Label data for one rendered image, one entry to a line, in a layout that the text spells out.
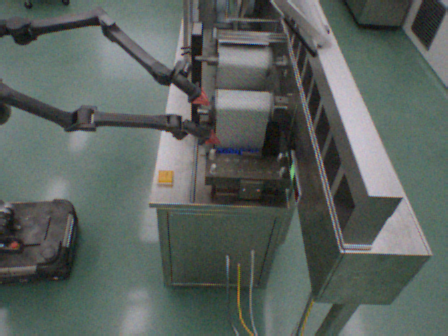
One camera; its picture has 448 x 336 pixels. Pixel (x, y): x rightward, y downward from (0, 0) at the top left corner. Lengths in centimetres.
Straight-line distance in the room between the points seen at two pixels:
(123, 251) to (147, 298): 39
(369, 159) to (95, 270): 207
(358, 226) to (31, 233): 209
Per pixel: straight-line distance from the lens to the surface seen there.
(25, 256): 258
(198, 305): 249
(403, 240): 114
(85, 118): 169
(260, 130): 178
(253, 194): 177
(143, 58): 178
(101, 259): 272
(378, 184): 93
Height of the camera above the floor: 226
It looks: 45 degrees down
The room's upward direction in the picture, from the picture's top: 5 degrees clockwise
